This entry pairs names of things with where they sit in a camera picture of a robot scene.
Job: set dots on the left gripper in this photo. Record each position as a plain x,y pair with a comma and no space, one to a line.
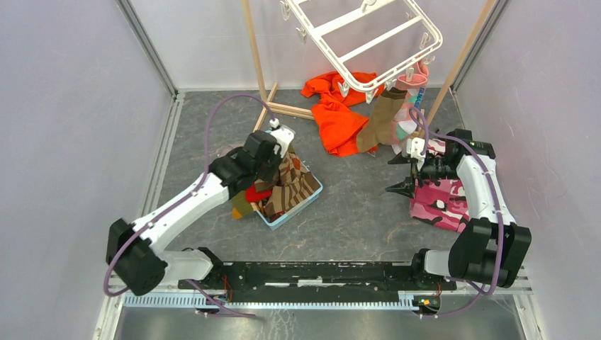
277,159

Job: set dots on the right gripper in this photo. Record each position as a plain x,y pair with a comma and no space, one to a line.
405,188

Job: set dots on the brown tan sock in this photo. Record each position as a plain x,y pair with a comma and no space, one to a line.
378,129

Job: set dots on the pink sock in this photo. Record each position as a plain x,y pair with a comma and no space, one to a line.
416,85
402,124

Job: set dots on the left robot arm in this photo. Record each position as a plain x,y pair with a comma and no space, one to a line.
137,251

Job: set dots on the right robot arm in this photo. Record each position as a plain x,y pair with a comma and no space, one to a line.
492,247

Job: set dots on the pile of socks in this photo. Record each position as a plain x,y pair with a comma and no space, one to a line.
292,186

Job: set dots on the white clip hanger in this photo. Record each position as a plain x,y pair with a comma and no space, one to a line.
369,43

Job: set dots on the wooden drying rack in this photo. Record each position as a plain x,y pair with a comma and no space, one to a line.
461,64

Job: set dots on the pink camouflage backpack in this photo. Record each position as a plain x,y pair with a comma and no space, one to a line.
443,206

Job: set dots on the olive green striped sock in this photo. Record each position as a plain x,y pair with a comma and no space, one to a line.
241,207

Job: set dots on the light blue basket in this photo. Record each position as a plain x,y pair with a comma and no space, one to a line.
294,189

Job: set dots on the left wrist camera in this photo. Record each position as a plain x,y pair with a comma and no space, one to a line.
283,135

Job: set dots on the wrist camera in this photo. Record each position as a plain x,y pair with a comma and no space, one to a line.
416,150
283,135

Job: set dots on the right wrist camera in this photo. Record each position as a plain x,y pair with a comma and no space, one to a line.
416,150

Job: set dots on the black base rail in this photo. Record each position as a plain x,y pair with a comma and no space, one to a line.
325,281

